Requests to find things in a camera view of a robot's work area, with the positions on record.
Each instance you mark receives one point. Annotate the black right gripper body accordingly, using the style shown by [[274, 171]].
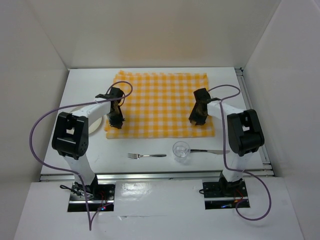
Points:
[[196, 104]]

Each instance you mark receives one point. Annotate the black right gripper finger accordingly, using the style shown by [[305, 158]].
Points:
[[193, 118], [200, 119]]

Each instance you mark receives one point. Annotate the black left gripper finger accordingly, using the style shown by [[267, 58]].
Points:
[[119, 119], [114, 120]]

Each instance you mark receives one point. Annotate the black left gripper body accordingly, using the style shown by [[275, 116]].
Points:
[[114, 112]]

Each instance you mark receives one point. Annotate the yellow white checkered cloth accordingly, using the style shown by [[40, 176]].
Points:
[[159, 106]]

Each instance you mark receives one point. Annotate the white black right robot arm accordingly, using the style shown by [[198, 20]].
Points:
[[235, 158]]

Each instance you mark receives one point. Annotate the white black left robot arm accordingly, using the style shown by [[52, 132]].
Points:
[[71, 137]]

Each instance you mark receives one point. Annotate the cream round plate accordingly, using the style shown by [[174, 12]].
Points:
[[94, 126]]

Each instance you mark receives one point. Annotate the clear plastic cup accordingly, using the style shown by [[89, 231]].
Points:
[[181, 151]]

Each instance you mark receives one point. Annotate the silver fork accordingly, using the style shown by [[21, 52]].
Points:
[[139, 156]]

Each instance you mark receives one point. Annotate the silver table knife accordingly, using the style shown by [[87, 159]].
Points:
[[216, 152]]

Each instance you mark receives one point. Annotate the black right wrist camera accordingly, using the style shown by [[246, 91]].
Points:
[[201, 95]]

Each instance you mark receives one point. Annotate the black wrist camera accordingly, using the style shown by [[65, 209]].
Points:
[[201, 95], [112, 93]]

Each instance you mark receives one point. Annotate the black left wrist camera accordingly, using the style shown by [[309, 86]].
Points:
[[112, 93]]

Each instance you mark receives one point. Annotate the aluminium right side rail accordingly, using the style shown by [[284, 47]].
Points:
[[253, 137]]

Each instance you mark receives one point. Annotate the aluminium rail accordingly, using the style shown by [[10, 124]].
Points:
[[253, 137], [137, 176]]

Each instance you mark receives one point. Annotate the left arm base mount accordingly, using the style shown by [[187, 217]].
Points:
[[102, 200]]

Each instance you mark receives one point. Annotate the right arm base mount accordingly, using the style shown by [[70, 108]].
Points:
[[224, 195]]

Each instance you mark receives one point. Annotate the aluminium front rail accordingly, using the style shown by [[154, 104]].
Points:
[[137, 176]]

